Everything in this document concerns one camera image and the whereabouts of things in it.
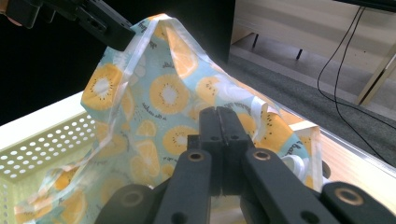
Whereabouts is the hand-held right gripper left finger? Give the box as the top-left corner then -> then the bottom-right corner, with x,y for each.
186,105 -> 224,197

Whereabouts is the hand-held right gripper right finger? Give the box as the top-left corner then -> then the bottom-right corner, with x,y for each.
218,105 -> 256,197

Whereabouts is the fruit print plastic bag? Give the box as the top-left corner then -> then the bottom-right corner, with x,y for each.
13,12 -> 323,224

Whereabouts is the cream perforated plastic basket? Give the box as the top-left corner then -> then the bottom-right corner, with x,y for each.
0,111 -> 97,224

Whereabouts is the pale cabinet with black legs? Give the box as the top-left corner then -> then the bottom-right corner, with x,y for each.
232,0 -> 396,76

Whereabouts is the pale wooden furniture leg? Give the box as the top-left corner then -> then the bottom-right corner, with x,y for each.
355,42 -> 396,107

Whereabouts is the black cable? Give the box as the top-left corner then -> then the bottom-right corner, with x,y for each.
317,7 -> 396,133
333,8 -> 391,167

